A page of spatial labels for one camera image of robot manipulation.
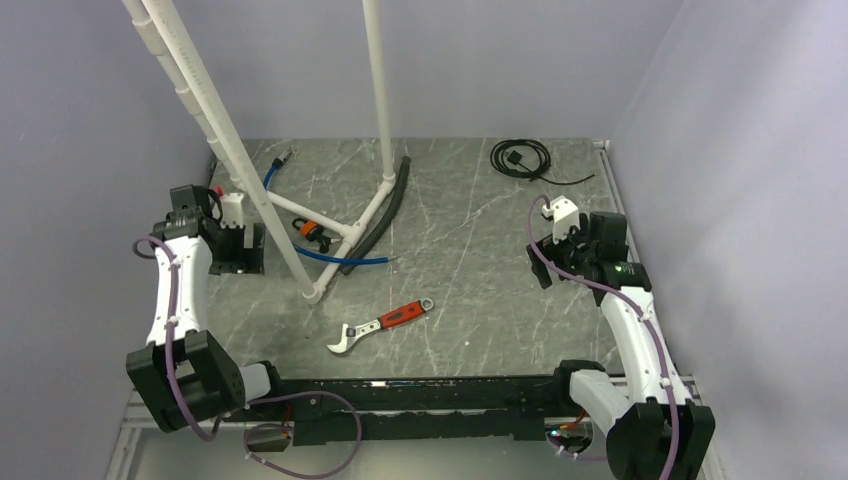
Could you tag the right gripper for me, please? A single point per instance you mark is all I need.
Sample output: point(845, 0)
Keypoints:
point(553, 250)

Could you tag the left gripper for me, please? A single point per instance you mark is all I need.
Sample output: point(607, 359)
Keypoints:
point(244, 260)

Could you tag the blue cable lock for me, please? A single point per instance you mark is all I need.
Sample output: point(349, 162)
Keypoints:
point(348, 246)

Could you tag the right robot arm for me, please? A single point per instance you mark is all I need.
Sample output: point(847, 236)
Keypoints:
point(655, 429)

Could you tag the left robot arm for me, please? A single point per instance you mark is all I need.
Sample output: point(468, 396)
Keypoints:
point(183, 374)

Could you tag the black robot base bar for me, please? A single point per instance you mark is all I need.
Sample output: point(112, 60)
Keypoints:
point(522, 407)

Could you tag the orange black padlock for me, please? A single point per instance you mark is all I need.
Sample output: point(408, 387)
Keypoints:
point(307, 228)

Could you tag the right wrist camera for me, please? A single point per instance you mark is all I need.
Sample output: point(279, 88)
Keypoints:
point(564, 216)

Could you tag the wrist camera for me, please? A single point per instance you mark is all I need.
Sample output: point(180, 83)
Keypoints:
point(232, 205)
point(564, 216)

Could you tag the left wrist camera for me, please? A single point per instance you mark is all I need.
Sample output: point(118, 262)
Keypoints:
point(232, 205)

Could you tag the red handled adjustable wrench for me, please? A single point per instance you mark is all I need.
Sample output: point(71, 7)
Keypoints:
point(351, 334)

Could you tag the aluminium rail frame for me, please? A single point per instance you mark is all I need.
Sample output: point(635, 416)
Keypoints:
point(136, 428)

